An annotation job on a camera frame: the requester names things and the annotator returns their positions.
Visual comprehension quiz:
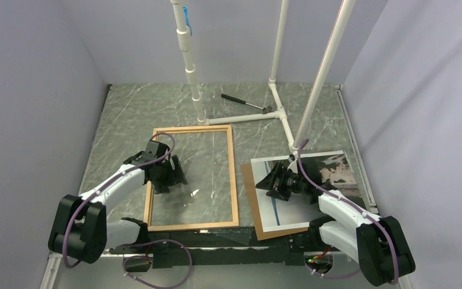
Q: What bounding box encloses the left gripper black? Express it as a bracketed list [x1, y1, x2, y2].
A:
[151, 155, 187, 194]

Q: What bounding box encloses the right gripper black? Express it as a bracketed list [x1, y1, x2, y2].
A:
[256, 163, 306, 201]

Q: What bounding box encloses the glossy landscape photo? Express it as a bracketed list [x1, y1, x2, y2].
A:
[250, 151, 365, 232]

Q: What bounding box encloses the wooden picture frame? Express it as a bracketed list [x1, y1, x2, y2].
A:
[143, 124, 241, 232]

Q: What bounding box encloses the clear acrylic glazing sheet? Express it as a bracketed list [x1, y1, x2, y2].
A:
[151, 131, 253, 246]

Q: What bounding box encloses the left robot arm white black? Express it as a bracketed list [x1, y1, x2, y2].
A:
[48, 140, 188, 268]

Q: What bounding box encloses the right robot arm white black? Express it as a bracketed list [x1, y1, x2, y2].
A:
[254, 158, 416, 287]

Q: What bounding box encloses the brown backing board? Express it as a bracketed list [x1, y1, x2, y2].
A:
[240, 164, 308, 241]

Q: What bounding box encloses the white PVC pipe stand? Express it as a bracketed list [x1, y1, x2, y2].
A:
[170, 0, 356, 153]

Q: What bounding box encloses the blue clip on pipe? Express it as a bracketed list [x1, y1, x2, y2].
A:
[183, 6, 193, 36]

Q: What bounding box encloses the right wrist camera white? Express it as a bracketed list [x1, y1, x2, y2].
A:
[288, 151, 299, 163]

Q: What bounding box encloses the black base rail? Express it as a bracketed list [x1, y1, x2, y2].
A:
[102, 227, 339, 269]

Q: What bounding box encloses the black handled hammer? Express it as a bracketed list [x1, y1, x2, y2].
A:
[221, 94, 273, 114]

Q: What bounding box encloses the aluminium extrusion rail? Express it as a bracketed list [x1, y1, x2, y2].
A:
[39, 225, 411, 289]

